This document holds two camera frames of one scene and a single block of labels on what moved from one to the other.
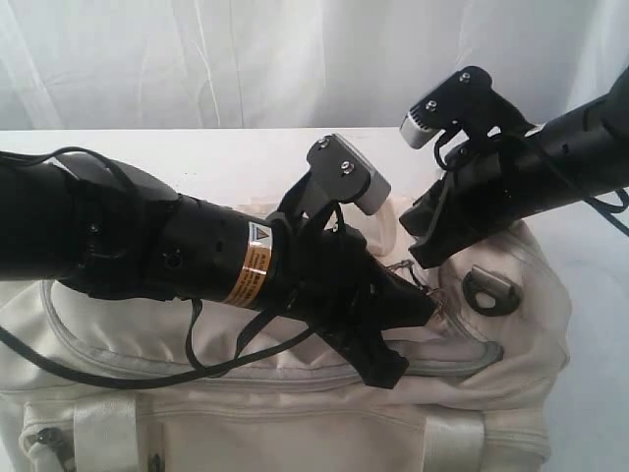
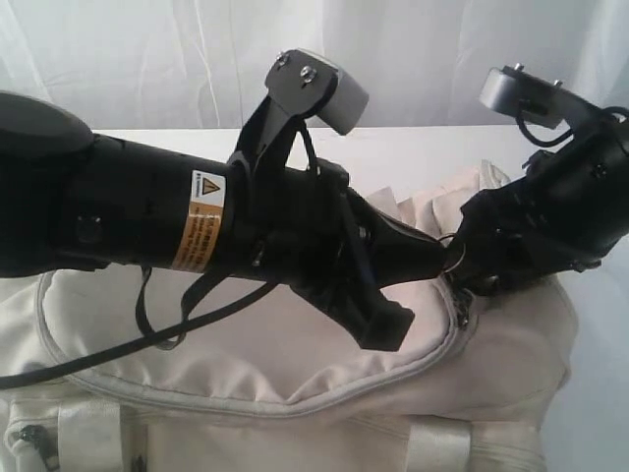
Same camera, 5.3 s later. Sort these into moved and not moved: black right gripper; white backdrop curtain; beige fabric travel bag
Moved: black right gripper
Not moved: white backdrop curtain; beige fabric travel bag
